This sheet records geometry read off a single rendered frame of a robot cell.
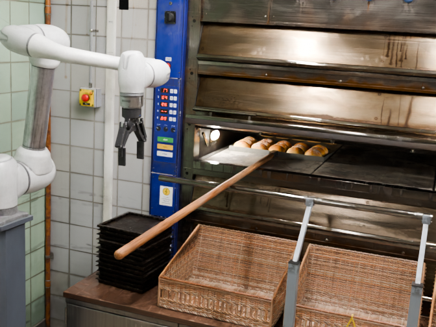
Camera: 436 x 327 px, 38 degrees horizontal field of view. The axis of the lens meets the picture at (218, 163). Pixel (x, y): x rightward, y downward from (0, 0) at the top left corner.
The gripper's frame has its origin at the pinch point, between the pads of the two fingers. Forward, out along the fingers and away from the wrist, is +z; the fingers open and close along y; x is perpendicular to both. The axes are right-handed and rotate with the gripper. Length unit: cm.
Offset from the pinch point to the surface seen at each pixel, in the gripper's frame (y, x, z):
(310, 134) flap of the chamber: -72, 52, -4
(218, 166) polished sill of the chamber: -83, 2, 20
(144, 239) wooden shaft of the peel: 41, 30, 14
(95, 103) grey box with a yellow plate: -73, -67, -8
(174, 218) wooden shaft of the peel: 17.2, 28.3, 14.7
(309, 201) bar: -48, 59, 20
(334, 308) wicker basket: -71, 70, 78
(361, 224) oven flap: -85, 76, 39
